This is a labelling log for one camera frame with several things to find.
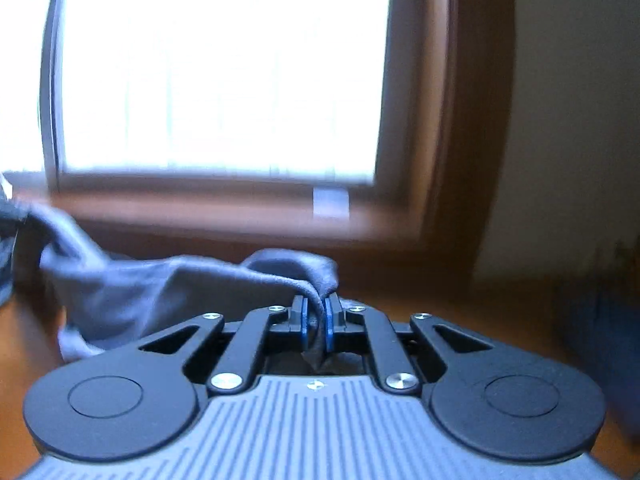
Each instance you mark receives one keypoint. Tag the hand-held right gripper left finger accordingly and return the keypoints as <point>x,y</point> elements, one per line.
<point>303,335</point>

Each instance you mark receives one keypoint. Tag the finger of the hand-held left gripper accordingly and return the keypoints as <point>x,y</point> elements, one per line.
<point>14,210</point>

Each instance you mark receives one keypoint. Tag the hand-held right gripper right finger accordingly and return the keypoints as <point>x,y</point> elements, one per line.
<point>330,332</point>

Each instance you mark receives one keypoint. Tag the wooden framed window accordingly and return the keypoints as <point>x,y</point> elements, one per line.
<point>225,60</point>

